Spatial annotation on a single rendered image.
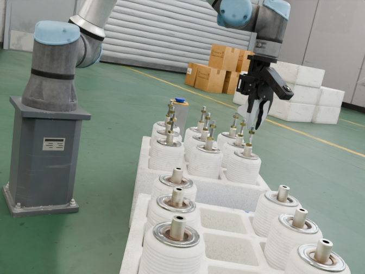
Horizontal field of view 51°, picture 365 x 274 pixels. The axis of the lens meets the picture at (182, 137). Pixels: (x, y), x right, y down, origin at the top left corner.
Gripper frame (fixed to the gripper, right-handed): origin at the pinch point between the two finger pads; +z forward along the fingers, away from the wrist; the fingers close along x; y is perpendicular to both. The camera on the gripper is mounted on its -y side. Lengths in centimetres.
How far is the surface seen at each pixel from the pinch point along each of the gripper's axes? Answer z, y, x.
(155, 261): 12, -31, 56
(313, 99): 11, 138, -262
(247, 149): 7.2, 0.0, 0.9
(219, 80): 18, 279, -269
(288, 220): 9.3, -33.5, 26.9
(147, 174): 17.5, 11.1, 27.7
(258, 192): 17.7, -7.8, 1.5
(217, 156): 10.0, 3.0, 9.9
